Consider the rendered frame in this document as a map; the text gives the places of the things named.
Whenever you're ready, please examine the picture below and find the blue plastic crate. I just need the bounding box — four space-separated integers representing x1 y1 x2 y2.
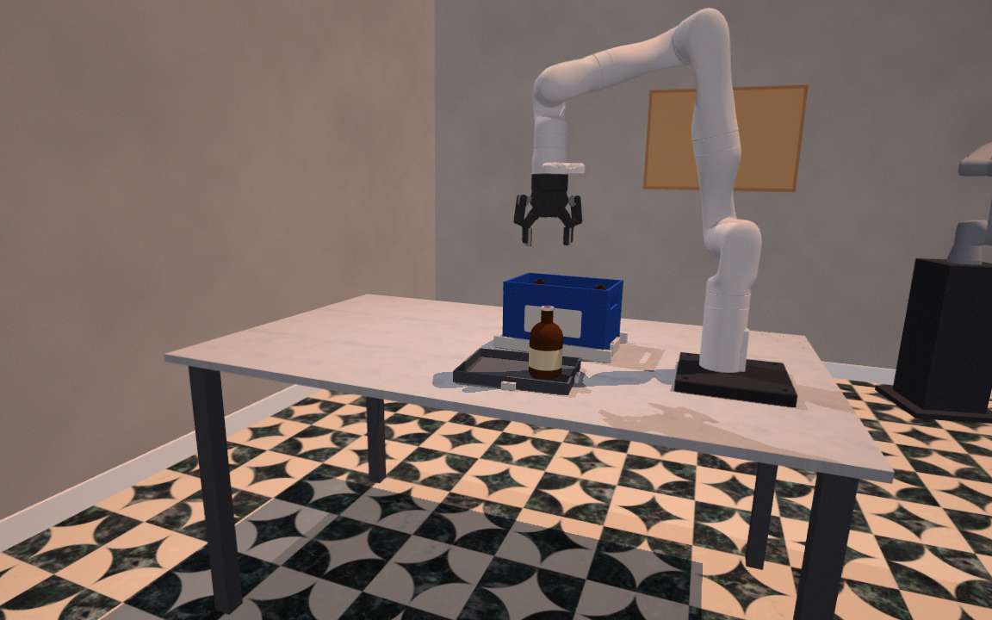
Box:
502 273 622 350

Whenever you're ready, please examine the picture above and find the brown bottle with white and red cap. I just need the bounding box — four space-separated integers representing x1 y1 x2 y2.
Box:
529 306 563 380

